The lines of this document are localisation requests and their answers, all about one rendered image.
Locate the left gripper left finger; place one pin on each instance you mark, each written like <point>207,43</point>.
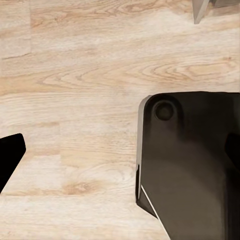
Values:
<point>12,150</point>

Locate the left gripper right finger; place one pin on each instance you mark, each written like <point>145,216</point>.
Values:
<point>232,149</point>

